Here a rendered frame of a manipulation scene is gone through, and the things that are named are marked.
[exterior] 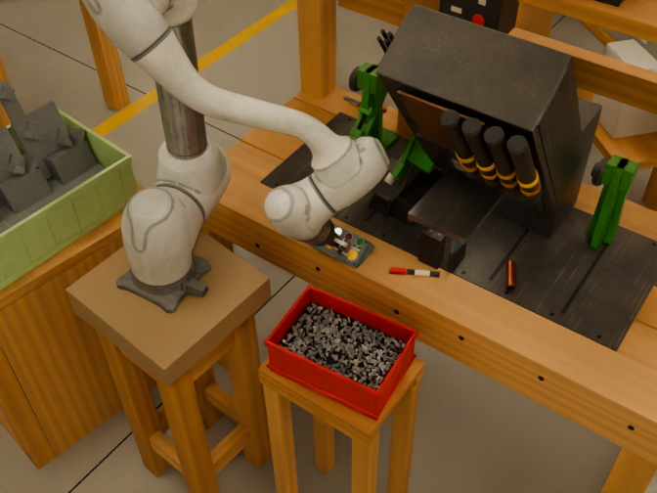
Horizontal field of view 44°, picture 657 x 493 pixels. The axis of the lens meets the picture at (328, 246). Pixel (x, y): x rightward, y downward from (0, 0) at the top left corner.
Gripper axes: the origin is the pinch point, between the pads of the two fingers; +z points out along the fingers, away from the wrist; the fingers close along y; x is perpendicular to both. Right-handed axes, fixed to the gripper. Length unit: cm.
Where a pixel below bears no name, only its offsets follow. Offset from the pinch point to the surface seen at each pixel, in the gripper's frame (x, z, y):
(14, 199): -30, -8, -97
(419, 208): 16.4, -4.8, 15.5
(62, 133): -6, 0, -101
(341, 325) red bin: -17.8, 1.3, 8.9
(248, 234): -7.7, 14.7, -34.8
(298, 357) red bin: -28.9, -11.3, 7.7
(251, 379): -45, 29, -19
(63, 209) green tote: -26, -9, -79
